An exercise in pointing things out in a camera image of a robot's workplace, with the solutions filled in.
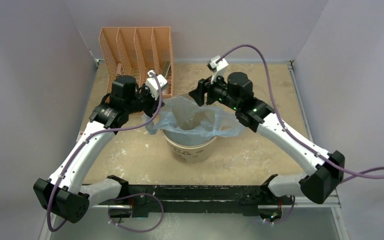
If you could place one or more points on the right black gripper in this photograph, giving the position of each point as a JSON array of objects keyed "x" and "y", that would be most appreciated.
[{"x": 198, "y": 94}]

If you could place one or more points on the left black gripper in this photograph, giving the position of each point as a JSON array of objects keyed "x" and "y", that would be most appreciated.
[{"x": 154, "y": 104}]

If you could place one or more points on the blue plastic trash bag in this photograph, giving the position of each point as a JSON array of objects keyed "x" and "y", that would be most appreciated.
[{"x": 226, "y": 124}]

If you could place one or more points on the beige capybara trash bin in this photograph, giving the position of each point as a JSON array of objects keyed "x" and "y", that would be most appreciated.
[{"x": 190, "y": 148}]

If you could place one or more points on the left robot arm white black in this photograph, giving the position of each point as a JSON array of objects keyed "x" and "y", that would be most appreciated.
[{"x": 63, "y": 193}]

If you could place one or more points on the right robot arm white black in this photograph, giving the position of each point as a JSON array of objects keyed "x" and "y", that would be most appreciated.
[{"x": 319, "y": 179}]

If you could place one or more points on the grey pen case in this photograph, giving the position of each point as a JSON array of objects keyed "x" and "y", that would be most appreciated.
[{"x": 166, "y": 69}]

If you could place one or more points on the pink plastic file organizer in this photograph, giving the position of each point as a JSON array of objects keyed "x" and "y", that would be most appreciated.
[{"x": 139, "y": 50}]

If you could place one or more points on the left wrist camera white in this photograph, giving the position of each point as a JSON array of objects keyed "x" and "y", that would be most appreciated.
[{"x": 156, "y": 83}]

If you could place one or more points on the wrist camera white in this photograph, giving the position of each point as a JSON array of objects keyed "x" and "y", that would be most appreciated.
[
  {"x": 218, "y": 66},
  {"x": 156, "y": 83}
]

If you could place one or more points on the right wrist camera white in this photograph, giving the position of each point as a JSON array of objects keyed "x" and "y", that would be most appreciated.
[{"x": 218, "y": 66}]

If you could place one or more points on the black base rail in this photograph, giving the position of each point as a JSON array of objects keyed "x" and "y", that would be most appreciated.
[{"x": 247, "y": 200}]

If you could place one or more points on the aluminium frame rail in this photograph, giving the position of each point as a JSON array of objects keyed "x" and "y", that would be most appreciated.
[{"x": 307, "y": 221}]

